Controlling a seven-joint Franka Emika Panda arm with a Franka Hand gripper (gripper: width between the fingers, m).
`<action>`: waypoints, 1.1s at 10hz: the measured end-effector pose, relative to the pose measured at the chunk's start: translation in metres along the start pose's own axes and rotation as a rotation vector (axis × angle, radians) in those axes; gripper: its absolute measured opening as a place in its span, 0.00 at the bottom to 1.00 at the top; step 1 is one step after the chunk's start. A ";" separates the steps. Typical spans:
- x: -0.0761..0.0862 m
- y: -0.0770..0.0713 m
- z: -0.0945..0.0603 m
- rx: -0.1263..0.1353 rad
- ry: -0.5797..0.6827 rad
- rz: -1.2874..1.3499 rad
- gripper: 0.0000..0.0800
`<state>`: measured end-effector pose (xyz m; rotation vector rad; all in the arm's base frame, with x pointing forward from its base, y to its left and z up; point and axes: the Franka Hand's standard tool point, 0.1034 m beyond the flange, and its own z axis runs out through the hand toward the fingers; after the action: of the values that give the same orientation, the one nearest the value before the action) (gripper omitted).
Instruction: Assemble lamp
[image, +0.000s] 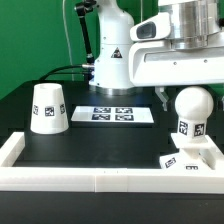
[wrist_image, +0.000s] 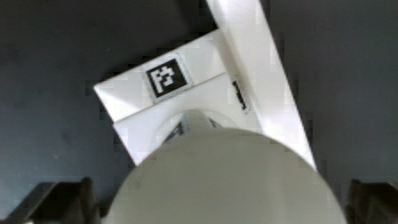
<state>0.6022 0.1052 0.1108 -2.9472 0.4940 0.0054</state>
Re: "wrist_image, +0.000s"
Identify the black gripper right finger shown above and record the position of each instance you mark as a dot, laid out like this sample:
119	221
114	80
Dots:
371	203

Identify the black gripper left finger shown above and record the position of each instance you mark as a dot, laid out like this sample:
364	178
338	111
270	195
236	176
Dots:
59	204

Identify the white lamp bulb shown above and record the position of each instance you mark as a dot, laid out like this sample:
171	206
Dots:
224	177

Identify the white lamp base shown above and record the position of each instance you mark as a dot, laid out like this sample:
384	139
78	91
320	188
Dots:
185	81

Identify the white U-shaped table fence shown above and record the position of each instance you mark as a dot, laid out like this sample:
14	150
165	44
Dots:
238	15

